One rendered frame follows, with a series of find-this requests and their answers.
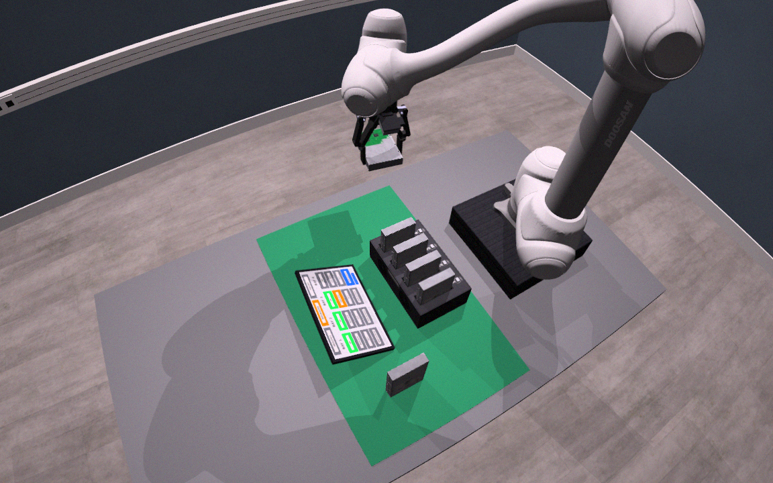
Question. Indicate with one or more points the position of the green flat mat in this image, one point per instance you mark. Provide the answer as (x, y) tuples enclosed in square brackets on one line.
[(469, 357)]

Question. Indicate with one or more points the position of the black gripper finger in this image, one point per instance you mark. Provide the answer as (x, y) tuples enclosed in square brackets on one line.
[(401, 136), (360, 139)]

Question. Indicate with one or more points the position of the grey hard drive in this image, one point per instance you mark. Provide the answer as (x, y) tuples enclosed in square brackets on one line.
[(382, 151), (406, 375), (422, 268), (397, 233), (435, 286), (409, 250)]

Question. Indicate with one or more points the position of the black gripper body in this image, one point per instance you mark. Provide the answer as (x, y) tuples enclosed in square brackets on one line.
[(387, 110)]

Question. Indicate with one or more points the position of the black-framed status screen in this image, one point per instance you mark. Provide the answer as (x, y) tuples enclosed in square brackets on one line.
[(347, 321)]

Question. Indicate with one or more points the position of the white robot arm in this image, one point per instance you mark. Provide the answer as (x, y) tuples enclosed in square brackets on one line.
[(648, 41)]

